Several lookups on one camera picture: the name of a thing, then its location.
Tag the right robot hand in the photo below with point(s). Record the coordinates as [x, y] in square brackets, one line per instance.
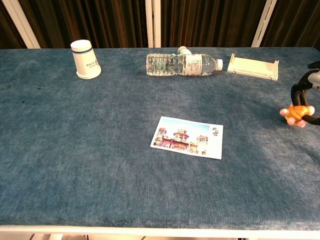
[306, 87]

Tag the orange-pink turtle toy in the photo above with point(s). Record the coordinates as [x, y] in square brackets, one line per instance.
[296, 115]

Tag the cream plastic tray holder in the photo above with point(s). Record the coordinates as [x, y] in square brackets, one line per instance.
[253, 67]

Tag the clear plastic water bottle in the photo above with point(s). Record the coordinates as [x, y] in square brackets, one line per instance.
[180, 64]

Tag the palace picture postcard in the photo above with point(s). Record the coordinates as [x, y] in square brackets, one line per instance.
[187, 137]

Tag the blue table cloth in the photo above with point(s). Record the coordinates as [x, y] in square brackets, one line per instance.
[150, 140]

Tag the white paper cup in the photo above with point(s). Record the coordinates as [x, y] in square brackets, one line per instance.
[85, 61]

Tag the dark curtain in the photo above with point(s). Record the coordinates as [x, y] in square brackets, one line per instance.
[92, 23]

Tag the white frame post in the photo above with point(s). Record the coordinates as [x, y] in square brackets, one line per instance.
[21, 23]
[263, 23]
[153, 23]

